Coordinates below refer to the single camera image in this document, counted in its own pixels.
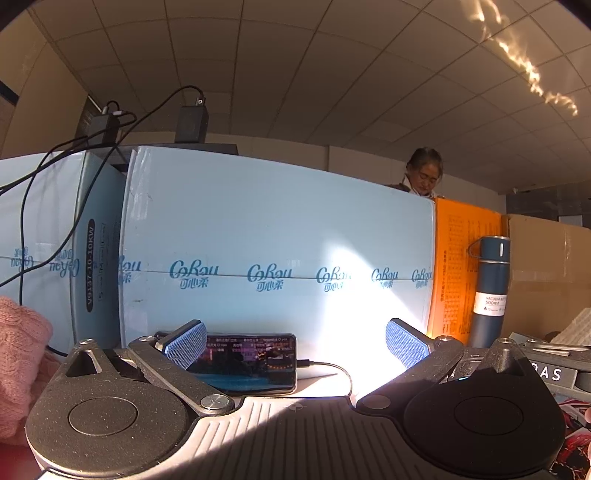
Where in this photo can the black smartphone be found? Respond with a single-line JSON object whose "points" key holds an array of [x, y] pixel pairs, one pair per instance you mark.
{"points": [[251, 367]]}

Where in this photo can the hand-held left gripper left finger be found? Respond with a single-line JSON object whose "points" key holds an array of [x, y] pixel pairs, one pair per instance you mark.
{"points": [[187, 345]]}

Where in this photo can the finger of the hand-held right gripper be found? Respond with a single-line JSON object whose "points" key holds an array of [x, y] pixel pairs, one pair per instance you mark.
{"points": [[545, 347]]}

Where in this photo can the cream knitted sweater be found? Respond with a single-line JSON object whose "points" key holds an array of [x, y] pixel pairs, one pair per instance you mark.
{"points": [[575, 330]]}

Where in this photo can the large light blue cardboard box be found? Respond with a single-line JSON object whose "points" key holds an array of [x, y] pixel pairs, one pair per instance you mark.
{"points": [[277, 217]]}

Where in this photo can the black power adapter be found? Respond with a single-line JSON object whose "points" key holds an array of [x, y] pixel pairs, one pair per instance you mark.
{"points": [[104, 127], [191, 122]]}

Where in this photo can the blue vacuum bottle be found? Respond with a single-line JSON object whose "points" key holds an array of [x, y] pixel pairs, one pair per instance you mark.
{"points": [[489, 281]]}

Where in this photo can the pink knitted sweater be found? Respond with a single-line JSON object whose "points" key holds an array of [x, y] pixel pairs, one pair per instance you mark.
{"points": [[21, 350]]}

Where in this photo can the person's right hand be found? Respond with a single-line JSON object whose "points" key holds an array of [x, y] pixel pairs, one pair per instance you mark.
{"points": [[588, 417]]}

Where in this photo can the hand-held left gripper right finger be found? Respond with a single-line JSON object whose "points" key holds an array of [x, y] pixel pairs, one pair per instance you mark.
{"points": [[406, 344]]}

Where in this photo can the small light blue cardboard box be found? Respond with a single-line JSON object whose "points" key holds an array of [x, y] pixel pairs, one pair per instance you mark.
{"points": [[41, 221]]}

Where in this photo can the orange cardboard box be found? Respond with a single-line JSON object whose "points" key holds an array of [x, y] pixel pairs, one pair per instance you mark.
{"points": [[455, 277]]}

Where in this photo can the printed desk mat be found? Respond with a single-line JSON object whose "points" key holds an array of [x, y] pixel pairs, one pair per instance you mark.
{"points": [[575, 434]]}

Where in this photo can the brown cardboard box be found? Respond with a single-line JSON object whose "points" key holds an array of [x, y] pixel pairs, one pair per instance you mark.
{"points": [[549, 267]]}

